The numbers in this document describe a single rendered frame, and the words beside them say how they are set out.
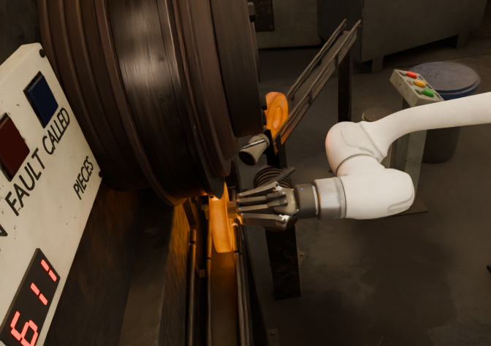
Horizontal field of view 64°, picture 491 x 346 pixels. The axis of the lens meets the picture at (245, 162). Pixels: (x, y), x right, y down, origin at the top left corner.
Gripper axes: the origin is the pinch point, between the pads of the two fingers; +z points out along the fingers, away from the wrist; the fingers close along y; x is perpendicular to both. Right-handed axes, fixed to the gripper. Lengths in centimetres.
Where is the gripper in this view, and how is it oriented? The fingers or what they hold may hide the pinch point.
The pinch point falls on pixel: (221, 210)
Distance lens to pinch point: 86.1
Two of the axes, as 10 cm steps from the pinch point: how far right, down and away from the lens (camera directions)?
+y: -0.6, -6.1, 7.9
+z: -9.9, 1.1, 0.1
